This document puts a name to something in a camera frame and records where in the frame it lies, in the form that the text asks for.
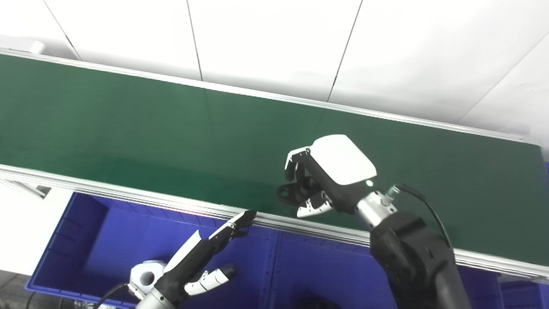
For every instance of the aluminium conveyor side rail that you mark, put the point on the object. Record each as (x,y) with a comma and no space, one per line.
(128,199)
(266,95)

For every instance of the black flange part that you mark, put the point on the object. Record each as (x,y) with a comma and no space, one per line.
(291,193)

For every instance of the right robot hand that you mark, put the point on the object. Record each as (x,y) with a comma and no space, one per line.
(339,163)

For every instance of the blue plastic bin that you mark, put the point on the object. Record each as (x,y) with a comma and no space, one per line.
(111,240)
(523,296)
(326,270)

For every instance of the white conveyor end housing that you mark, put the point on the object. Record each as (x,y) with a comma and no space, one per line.
(21,45)

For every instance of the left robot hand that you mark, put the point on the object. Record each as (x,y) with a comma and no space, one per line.
(188,266)

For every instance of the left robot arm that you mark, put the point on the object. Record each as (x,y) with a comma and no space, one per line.
(156,301)

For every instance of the white block part with hole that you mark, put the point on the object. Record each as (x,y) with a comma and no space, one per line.
(152,270)

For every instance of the green conveyor belt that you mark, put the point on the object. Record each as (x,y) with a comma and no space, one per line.
(128,133)

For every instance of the grey metal conveyor bracket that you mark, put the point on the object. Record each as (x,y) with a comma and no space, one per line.
(25,189)

